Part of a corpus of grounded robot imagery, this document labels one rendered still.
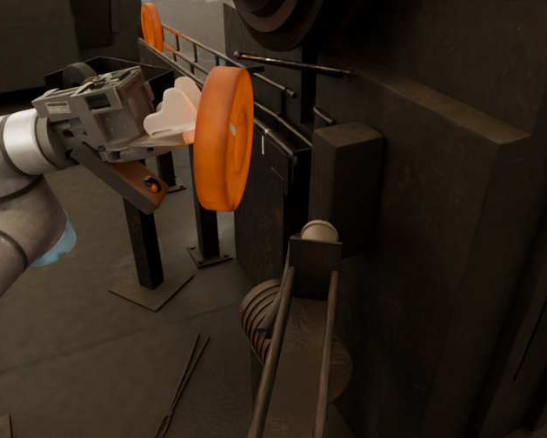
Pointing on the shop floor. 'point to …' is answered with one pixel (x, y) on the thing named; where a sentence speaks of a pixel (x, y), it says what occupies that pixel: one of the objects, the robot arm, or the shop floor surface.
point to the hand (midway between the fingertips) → (223, 123)
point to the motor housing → (338, 378)
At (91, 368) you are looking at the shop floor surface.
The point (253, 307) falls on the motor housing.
